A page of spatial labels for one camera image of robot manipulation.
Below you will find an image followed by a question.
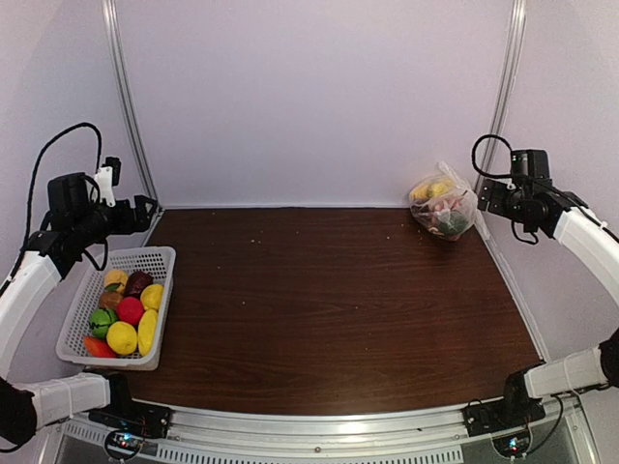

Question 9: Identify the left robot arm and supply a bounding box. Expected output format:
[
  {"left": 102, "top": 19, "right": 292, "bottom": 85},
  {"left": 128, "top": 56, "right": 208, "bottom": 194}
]
[{"left": 1, "top": 172, "right": 159, "bottom": 453}]

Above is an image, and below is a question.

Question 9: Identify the yellow fruit in bag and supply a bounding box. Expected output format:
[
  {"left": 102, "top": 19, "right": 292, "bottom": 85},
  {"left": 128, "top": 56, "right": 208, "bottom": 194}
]
[{"left": 409, "top": 177, "right": 456, "bottom": 201}]

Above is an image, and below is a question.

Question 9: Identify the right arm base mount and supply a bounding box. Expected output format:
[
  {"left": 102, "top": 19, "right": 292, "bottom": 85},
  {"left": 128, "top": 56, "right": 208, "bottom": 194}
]
[{"left": 461, "top": 371, "right": 545, "bottom": 437}]

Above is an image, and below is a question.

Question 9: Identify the yellow fruit back right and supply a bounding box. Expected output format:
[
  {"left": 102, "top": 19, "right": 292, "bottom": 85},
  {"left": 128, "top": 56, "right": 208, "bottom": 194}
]
[{"left": 139, "top": 284, "right": 164, "bottom": 311}]

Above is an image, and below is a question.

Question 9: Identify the aluminium front rail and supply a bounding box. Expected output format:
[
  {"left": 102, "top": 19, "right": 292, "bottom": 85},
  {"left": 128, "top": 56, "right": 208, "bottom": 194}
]
[{"left": 47, "top": 391, "right": 601, "bottom": 464}]

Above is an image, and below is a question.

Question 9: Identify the yellow fruit front centre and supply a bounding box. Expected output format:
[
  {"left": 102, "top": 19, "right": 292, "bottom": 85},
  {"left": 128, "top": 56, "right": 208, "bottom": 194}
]
[{"left": 106, "top": 321, "right": 137, "bottom": 356}]

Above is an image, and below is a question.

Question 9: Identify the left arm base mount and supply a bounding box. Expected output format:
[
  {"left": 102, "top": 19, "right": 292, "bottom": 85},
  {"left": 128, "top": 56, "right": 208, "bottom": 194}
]
[{"left": 88, "top": 372, "right": 172, "bottom": 439}]

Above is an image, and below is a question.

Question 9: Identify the clear plastic bag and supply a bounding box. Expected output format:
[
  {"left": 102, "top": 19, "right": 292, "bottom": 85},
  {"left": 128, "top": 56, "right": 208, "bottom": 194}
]
[{"left": 408, "top": 161, "right": 489, "bottom": 242}]

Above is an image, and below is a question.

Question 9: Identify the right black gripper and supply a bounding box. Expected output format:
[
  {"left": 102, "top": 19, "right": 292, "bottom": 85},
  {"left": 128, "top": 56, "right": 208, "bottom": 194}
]
[{"left": 478, "top": 178, "right": 536, "bottom": 226}]

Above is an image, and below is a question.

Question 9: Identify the red fruit in bag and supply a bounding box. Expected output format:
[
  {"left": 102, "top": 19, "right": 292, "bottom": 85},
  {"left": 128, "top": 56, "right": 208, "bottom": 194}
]
[{"left": 429, "top": 193, "right": 465, "bottom": 217}]

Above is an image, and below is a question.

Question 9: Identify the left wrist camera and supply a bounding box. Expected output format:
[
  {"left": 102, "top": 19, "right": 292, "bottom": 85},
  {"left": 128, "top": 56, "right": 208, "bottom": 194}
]
[{"left": 94, "top": 157, "right": 122, "bottom": 208}]

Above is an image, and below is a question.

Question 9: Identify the yellow fruit with leaf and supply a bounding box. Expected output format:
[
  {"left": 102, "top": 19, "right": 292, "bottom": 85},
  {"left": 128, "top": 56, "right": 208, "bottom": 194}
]
[{"left": 103, "top": 269, "right": 129, "bottom": 294}]

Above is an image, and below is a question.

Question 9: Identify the brown fruit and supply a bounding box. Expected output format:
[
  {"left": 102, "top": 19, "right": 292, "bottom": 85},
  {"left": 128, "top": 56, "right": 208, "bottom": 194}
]
[{"left": 99, "top": 291, "right": 124, "bottom": 310}]

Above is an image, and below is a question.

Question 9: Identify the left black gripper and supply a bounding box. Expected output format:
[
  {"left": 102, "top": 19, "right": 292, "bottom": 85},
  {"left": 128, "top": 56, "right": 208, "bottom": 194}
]
[{"left": 72, "top": 194, "right": 157, "bottom": 247}]

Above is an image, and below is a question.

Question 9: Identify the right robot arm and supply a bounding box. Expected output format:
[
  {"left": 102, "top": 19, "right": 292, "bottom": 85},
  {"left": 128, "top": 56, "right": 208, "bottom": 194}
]
[{"left": 475, "top": 149, "right": 618, "bottom": 427}]

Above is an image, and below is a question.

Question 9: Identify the orange red fruit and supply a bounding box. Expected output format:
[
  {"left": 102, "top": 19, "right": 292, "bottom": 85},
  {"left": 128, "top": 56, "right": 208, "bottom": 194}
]
[{"left": 83, "top": 336, "right": 117, "bottom": 359}]

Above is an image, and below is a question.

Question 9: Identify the white plastic basket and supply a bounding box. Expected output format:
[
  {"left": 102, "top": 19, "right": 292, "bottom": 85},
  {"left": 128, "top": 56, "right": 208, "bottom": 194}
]
[{"left": 56, "top": 246, "right": 176, "bottom": 371}]

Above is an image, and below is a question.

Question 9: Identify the dark purple fruit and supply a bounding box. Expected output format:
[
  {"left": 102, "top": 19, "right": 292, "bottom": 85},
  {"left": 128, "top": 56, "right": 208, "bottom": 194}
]
[{"left": 124, "top": 271, "right": 154, "bottom": 298}]

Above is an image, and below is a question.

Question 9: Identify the green round fruit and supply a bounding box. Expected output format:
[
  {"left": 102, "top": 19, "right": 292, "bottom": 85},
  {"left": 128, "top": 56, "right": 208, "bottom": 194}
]
[{"left": 89, "top": 308, "right": 118, "bottom": 339}]

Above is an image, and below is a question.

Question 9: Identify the red round fruit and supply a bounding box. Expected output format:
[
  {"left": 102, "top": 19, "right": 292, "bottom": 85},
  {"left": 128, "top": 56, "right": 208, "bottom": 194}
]
[{"left": 116, "top": 297, "right": 144, "bottom": 327}]

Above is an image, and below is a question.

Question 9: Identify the yellow fruit front right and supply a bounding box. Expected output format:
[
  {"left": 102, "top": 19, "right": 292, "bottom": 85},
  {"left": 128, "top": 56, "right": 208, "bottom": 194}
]
[{"left": 137, "top": 309, "right": 159, "bottom": 357}]

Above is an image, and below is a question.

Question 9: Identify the left black cable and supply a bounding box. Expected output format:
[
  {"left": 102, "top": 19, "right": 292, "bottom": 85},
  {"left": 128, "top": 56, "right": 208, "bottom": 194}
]
[{"left": 14, "top": 122, "right": 108, "bottom": 272}]

